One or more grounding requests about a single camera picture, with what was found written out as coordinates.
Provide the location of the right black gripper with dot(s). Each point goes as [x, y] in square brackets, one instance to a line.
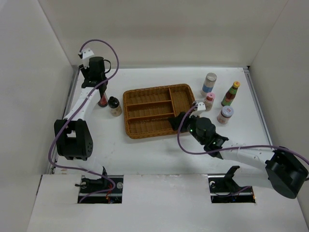
[175, 121]

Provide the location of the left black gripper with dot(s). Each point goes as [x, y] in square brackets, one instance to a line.
[85, 71]

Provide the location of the tall glass red-label bottle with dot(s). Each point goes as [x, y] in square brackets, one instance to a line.
[103, 102]

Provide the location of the small black-cap spice jar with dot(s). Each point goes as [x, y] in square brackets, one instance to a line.
[114, 106]

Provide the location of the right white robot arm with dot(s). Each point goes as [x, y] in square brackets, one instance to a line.
[268, 166]

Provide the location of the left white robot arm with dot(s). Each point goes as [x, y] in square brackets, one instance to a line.
[75, 141]

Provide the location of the woven wicker divided basket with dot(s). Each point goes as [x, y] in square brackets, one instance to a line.
[147, 110]

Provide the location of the pink-cap spice shaker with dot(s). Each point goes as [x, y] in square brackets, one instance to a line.
[208, 101]

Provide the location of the blue-label silver-lid shaker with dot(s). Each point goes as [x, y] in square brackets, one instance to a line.
[208, 84]

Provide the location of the green sauce bottle yellow cap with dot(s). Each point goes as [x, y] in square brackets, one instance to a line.
[230, 94]

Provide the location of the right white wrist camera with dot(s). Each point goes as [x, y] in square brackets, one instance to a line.
[199, 108]

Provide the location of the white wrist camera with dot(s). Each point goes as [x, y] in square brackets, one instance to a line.
[199, 108]
[85, 56]

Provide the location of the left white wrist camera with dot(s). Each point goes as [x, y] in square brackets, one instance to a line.
[85, 56]

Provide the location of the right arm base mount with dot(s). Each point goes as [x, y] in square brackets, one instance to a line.
[223, 189]

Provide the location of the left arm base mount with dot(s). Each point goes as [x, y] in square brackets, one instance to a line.
[100, 190]

